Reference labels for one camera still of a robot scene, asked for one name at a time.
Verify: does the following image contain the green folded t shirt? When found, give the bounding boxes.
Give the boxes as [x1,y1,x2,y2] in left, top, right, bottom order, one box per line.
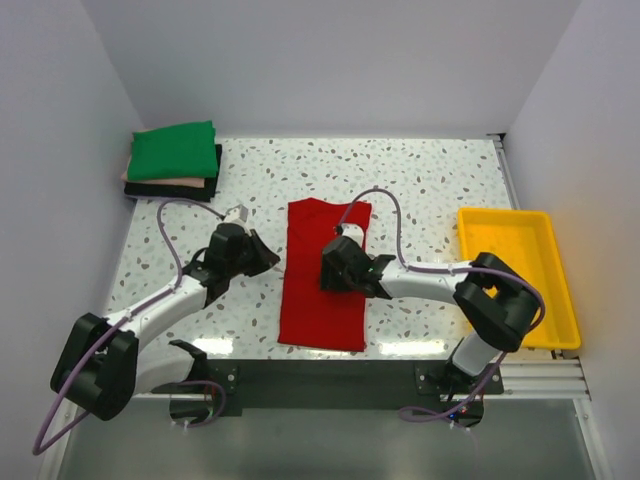
[126,120,219,182]

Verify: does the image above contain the purple cable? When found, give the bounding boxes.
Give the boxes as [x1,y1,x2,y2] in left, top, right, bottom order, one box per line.
[337,188,546,425]
[32,198,236,456]

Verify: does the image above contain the yellow plastic tray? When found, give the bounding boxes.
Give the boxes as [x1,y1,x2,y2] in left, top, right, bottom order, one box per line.
[458,207,582,350]

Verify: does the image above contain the aluminium frame rail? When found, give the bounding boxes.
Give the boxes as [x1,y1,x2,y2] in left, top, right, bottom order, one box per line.
[37,132,611,480]

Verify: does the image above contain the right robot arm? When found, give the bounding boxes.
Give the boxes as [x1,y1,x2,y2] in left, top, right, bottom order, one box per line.
[321,235,546,393]

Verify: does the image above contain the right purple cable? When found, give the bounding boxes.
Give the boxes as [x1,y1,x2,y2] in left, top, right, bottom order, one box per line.
[337,188,546,425]

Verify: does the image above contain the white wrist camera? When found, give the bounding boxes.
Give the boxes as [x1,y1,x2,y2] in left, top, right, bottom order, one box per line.
[224,205,249,227]
[339,223,365,247]

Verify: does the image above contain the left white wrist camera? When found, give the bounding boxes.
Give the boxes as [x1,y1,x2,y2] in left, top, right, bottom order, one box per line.
[224,205,249,227]

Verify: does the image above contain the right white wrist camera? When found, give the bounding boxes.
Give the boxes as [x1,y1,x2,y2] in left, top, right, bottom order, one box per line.
[339,223,365,247]

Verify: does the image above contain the red t shirt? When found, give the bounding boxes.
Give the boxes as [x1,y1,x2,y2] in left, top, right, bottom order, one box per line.
[278,198,372,352]

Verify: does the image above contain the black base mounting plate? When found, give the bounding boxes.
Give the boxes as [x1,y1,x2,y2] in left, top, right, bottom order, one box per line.
[205,359,480,416]

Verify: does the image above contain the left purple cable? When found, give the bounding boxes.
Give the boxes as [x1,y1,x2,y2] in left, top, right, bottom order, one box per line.
[32,198,236,456]

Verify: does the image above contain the pink folded t shirt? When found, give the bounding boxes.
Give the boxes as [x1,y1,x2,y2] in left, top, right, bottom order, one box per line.
[121,172,205,189]

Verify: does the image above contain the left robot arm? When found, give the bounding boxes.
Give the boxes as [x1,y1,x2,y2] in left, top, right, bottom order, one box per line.
[50,223,280,421]

